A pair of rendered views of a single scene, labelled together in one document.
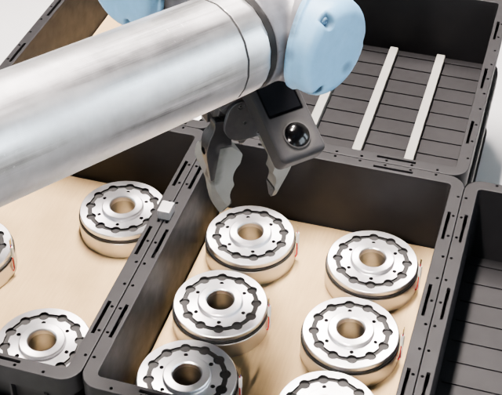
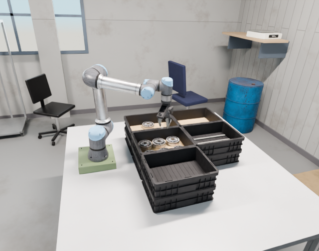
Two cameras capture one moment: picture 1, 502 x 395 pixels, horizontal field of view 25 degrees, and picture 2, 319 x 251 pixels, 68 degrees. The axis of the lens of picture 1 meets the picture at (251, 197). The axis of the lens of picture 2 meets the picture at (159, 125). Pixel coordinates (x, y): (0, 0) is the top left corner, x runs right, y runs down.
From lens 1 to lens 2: 1.20 m
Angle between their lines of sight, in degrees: 46
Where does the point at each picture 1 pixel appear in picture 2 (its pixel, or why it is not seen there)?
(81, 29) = (193, 115)
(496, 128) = (242, 163)
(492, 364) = (176, 167)
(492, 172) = (231, 166)
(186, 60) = (127, 85)
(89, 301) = not seen: hidden behind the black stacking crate
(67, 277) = not seen: hidden behind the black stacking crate
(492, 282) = (192, 162)
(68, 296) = not seen: hidden behind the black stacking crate
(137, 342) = (145, 137)
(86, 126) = (113, 84)
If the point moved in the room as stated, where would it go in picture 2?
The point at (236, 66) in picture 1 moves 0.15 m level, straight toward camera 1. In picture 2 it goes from (133, 89) to (111, 93)
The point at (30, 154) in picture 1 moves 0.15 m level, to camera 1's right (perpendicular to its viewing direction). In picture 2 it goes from (107, 83) to (117, 90)
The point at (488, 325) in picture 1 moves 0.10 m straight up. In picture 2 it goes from (183, 164) to (184, 152)
